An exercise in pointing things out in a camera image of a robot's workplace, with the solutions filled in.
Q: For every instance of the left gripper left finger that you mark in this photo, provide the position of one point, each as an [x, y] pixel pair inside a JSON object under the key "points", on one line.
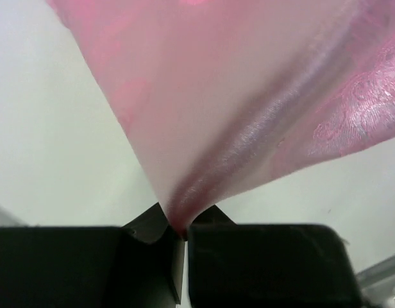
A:
{"points": [[146, 229]]}

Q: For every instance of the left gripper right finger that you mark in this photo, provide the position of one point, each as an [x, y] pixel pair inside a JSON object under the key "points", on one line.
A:
{"points": [[213, 216]]}

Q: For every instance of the pink pillowcase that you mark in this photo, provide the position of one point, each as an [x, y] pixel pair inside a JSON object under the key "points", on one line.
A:
{"points": [[220, 97]]}

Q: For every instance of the aluminium table frame rail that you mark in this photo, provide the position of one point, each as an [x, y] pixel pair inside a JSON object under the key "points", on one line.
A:
{"points": [[377, 272]]}

